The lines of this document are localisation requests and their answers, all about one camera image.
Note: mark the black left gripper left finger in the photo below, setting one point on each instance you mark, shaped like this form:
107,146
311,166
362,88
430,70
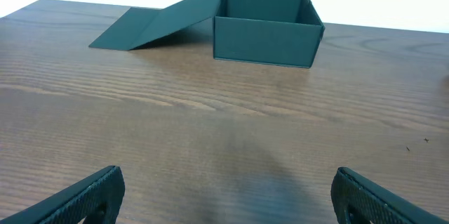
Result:
95,199

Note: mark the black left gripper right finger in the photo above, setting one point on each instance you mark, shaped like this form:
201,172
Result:
357,199

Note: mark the dark green gift box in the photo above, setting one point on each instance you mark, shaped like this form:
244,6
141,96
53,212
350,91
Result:
272,32

